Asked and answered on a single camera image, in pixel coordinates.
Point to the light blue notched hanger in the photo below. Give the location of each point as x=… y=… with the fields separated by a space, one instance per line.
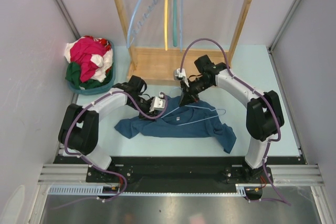
x=138 y=18

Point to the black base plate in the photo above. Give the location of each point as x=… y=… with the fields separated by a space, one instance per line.
x=186 y=174

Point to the white cable duct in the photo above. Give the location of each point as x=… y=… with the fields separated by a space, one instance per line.
x=107 y=191

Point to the wooden clothes rack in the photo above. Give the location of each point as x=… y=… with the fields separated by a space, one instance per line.
x=156 y=65

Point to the green garment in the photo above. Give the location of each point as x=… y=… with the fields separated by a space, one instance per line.
x=73 y=77

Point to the teal hanger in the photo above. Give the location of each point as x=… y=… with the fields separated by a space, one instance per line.
x=174 y=23

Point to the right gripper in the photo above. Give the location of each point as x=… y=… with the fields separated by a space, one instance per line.
x=192 y=96

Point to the pink garment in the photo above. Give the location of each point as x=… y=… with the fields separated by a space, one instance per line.
x=88 y=54

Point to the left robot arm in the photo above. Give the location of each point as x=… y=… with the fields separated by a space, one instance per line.
x=79 y=132

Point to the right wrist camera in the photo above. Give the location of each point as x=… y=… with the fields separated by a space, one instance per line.
x=180 y=75

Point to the teal laundry basket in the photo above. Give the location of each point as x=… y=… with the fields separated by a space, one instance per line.
x=107 y=82

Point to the red patterned garment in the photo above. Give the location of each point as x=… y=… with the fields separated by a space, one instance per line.
x=104 y=43

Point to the white garment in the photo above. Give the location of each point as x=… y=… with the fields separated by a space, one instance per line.
x=100 y=74

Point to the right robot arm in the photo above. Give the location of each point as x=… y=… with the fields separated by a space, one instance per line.
x=264 y=116

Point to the yellow hanger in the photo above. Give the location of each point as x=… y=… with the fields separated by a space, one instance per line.
x=166 y=21

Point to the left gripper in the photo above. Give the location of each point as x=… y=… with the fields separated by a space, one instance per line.
x=153 y=114

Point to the blue t-shirt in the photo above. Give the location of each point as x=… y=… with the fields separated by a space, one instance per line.
x=224 y=134

